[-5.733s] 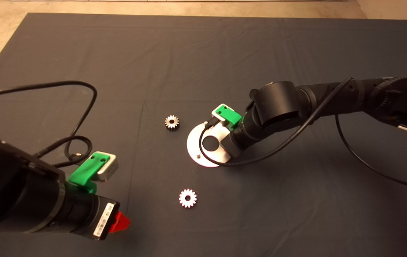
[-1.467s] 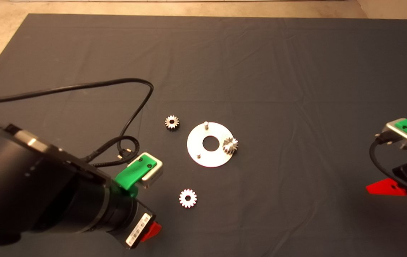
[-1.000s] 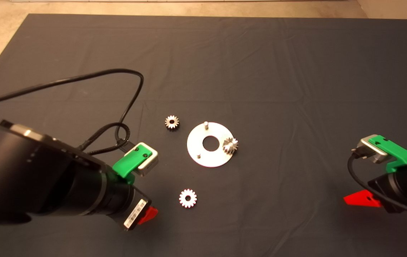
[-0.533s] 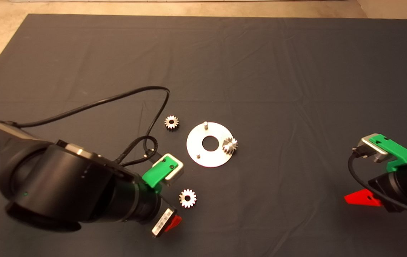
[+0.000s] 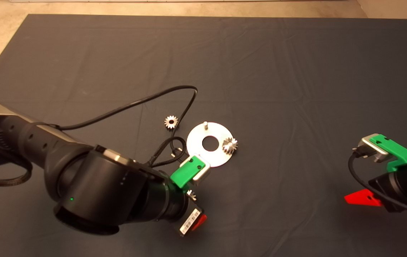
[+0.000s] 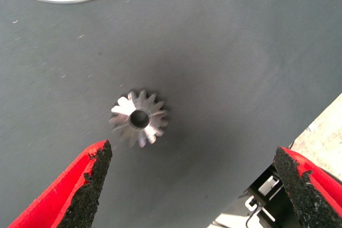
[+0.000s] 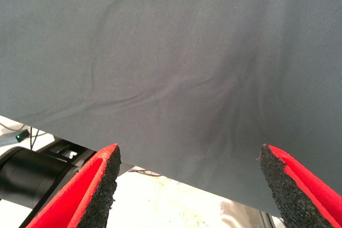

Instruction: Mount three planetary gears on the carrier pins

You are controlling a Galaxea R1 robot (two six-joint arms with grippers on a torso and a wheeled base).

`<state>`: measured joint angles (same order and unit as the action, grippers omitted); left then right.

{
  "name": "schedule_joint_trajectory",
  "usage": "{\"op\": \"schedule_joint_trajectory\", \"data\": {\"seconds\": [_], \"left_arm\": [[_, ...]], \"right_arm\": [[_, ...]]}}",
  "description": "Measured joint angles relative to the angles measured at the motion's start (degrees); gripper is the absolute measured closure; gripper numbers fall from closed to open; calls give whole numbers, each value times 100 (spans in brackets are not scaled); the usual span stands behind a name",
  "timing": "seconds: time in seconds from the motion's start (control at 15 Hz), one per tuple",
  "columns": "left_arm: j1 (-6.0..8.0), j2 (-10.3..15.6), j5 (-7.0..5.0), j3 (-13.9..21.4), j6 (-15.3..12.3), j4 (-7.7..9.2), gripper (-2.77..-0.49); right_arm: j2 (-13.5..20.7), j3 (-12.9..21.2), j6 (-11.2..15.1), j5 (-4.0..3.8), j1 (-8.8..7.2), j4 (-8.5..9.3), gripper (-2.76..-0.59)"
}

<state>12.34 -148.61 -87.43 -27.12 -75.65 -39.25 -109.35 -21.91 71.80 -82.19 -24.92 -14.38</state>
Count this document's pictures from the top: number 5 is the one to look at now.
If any thin braided black left cable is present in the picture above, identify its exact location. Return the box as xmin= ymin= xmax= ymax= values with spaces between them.
xmin=148 ymin=137 xmax=187 ymax=168

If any smooth black left camera cable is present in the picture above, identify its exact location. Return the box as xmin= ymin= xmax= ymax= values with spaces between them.
xmin=48 ymin=85 xmax=198 ymax=157

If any green left camera mount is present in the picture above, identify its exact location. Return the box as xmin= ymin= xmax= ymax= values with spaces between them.
xmin=170 ymin=155 xmax=206 ymax=189

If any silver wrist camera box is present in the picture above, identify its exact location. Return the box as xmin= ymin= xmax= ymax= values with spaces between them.
xmin=358 ymin=134 xmax=391 ymax=163
xmin=189 ymin=154 xmax=211 ymax=186

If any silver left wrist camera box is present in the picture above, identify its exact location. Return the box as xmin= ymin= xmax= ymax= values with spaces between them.
xmin=189 ymin=154 xmax=211 ymax=186

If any dark grey table cloth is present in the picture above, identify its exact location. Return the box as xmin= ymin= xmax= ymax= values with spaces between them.
xmin=0 ymin=14 xmax=407 ymax=257

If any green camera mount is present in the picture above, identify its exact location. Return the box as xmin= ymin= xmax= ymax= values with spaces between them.
xmin=369 ymin=134 xmax=407 ymax=172
xmin=170 ymin=155 xmax=206 ymax=189

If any thick braided left arm hose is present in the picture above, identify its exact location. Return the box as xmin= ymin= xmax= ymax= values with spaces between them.
xmin=0 ymin=130 xmax=33 ymax=187

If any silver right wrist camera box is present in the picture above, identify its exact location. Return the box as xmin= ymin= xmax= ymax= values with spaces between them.
xmin=358 ymin=134 xmax=391 ymax=163

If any green right camera mount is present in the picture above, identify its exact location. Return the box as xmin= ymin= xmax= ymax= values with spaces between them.
xmin=369 ymin=134 xmax=407 ymax=172

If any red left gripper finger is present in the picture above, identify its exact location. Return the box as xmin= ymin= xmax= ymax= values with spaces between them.
xmin=191 ymin=214 xmax=207 ymax=231

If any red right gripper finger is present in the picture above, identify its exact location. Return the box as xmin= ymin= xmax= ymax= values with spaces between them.
xmin=344 ymin=189 xmax=382 ymax=207

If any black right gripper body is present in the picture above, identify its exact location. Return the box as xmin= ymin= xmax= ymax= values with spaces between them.
xmin=368 ymin=174 xmax=404 ymax=213

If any round metal carrier plate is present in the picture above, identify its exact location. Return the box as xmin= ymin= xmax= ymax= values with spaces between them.
xmin=186 ymin=121 xmax=235 ymax=167

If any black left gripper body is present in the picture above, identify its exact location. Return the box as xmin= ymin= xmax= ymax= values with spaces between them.
xmin=178 ymin=196 xmax=204 ymax=238

